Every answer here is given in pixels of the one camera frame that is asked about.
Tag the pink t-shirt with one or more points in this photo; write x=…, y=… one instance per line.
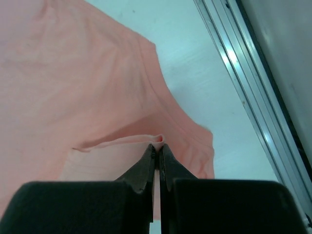
x=81, y=98

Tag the aluminium table frame rail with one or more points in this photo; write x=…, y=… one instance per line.
x=233, y=40

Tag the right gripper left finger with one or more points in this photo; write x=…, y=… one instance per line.
x=122, y=206

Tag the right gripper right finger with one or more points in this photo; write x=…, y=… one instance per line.
x=190, y=205

